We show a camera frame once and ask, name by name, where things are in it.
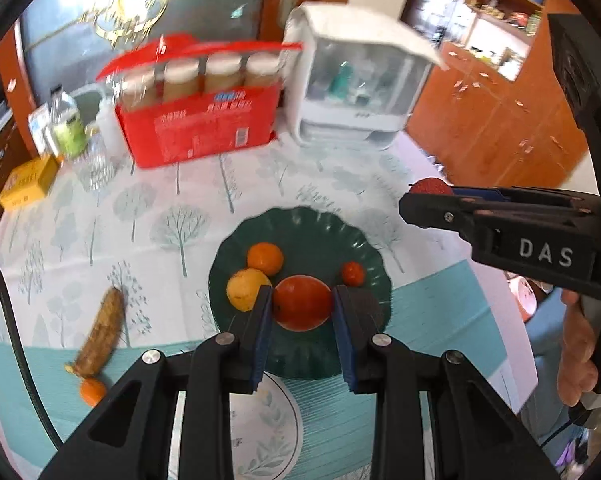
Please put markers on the dark green scalloped plate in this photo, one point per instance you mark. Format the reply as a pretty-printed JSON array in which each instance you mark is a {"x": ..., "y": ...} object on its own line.
[{"x": 300, "y": 235}]

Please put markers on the white squeeze bottle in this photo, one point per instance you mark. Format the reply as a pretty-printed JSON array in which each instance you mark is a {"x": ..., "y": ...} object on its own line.
[{"x": 109, "y": 130}]

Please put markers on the small mandarin orange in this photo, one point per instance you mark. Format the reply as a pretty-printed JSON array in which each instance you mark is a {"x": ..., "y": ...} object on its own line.
[{"x": 91, "y": 391}]

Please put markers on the yellow flat box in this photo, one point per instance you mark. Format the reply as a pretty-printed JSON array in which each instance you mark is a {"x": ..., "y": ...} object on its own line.
[{"x": 28, "y": 185}]

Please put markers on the small white blue box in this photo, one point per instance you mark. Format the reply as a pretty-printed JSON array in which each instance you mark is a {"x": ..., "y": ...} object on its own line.
[{"x": 38, "y": 127}]

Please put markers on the large mandarin orange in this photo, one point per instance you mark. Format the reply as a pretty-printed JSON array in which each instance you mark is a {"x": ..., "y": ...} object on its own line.
[{"x": 265, "y": 258}]

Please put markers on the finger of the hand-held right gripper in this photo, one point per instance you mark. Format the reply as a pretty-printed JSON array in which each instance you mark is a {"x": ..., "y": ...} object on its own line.
[
  {"x": 430, "y": 210},
  {"x": 480, "y": 192}
]

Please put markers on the person's right hand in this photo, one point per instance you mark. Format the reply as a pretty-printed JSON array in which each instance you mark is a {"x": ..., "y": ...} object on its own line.
[{"x": 577, "y": 345}]

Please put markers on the red cherry tomato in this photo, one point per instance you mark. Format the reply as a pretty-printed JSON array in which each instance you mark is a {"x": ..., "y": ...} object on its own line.
[
  {"x": 353, "y": 273},
  {"x": 303, "y": 302}
]

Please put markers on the red paper cup package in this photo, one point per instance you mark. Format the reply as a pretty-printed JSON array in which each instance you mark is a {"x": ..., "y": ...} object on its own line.
[{"x": 195, "y": 130}]

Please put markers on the white bottle sterilizer cabinet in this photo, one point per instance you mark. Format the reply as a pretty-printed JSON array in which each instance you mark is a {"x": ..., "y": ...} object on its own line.
[{"x": 355, "y": 25}]

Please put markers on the wall shelf with items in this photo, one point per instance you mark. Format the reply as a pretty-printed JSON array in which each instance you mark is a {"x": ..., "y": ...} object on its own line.
[{"x": 505, "y": 5}]

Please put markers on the clear bottle green label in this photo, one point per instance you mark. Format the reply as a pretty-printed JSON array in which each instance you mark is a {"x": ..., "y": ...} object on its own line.
[{"x": 68, "y": 127}]

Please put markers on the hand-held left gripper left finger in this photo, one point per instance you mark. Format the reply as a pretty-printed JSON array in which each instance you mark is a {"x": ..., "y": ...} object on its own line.
[{"x": 264, "y": 340}]

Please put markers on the tree print tablecloth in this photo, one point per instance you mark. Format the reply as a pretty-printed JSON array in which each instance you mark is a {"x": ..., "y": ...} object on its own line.
[{"x": 180, "y": 195}]

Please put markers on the wooden floor cabinets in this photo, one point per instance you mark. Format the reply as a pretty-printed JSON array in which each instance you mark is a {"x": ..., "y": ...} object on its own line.
[{"x": 505, "y": 125}]

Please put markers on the browned banana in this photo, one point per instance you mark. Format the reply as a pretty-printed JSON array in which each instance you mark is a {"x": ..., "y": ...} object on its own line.
[{"x": 100, "y": 335}]

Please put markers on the round yellow fruit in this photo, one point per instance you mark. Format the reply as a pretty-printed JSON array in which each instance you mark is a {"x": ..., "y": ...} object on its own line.
[{"x": 244, "y": 287}]

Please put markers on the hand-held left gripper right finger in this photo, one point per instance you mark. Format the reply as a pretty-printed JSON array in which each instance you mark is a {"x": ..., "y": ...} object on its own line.
[{"x": 343, "y": 345}]

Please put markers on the clear glass tumbler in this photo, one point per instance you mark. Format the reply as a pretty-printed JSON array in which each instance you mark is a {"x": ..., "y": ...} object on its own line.
[{"x": 96, "y": 165}]

